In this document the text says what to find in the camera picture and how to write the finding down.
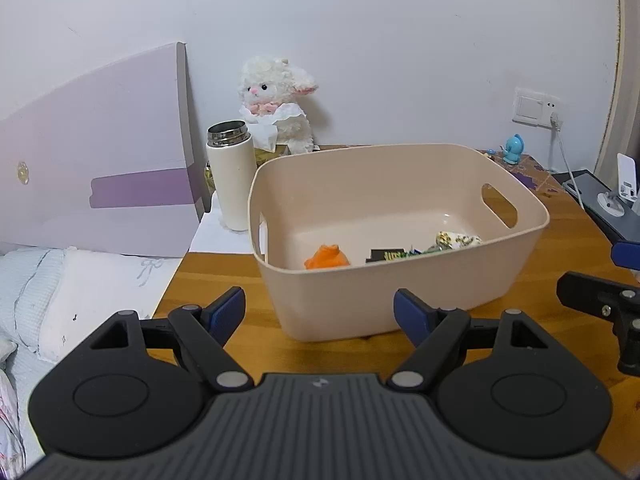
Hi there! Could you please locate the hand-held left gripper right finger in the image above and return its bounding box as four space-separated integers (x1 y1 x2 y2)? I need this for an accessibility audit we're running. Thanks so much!
387 287 553 393

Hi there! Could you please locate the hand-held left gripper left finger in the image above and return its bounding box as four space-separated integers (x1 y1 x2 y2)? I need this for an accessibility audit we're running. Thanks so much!
89 286 253 393

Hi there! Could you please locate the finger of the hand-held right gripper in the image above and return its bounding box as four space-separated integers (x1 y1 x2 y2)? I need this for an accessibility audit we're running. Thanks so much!
611 241 640 267
556 271 640 332

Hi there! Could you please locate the beige plastic storage bin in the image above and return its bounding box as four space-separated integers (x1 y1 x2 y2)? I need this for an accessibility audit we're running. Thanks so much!
248 143 551 343

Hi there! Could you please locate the small dark printed box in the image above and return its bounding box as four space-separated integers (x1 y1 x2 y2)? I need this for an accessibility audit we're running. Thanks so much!
366 247 407 264

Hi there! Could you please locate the floral fabric scrunchie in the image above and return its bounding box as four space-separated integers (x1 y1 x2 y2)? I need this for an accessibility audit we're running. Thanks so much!
425 230 483 253

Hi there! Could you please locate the orange toy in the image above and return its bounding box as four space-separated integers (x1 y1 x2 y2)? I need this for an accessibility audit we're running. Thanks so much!
305 243 352 271

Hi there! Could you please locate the white phone stand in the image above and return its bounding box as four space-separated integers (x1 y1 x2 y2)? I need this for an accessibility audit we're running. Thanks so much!
597 153 640 217

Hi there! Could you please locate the white paper sheet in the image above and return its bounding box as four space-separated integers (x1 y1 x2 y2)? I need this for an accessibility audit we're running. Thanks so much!
188 192 261 256

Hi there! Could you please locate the white pillow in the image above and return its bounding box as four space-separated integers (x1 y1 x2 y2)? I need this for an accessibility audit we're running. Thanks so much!
37 247 183 363

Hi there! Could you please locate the white thermos bottle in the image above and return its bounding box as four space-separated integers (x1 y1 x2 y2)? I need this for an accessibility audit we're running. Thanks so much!
207 120 258 232

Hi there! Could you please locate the blue figurine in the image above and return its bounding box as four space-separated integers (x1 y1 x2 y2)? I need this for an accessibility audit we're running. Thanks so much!
501 133 526 165

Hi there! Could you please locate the yellow tissue box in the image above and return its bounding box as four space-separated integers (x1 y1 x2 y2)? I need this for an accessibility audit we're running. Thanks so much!
252 120 321 168

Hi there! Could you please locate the purple and white headboard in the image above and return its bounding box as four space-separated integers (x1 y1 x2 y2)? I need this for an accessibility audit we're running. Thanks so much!
0 42 206 258

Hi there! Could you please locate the light blue pillow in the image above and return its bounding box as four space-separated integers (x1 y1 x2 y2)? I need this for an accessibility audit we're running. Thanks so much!
0 247 66 356

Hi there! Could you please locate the white plush lamb toy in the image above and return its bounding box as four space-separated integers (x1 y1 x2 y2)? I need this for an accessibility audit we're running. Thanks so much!
238 56 320 155

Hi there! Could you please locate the floral bed sheet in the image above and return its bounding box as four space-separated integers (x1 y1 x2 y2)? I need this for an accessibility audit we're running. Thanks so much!
0 345 56 476

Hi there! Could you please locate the white plug cable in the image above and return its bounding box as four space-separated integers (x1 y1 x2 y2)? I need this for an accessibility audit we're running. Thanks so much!
549 115 586 206

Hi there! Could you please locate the white wall switch socket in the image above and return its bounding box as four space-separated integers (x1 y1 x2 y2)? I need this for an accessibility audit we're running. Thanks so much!
512 86 561 128

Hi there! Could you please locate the wooden door frame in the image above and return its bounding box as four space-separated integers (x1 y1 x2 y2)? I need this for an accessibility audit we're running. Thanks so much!
595 0 640 176

